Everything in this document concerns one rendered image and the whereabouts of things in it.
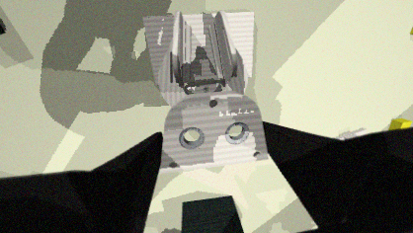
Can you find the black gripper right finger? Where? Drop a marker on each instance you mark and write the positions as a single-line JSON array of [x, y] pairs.
[[327, 174]]

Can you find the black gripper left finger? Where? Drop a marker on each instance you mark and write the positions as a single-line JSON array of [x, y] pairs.
[[113, 198]]

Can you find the yellow cube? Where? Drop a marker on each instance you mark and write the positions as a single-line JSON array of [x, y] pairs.
[[399, 123]]

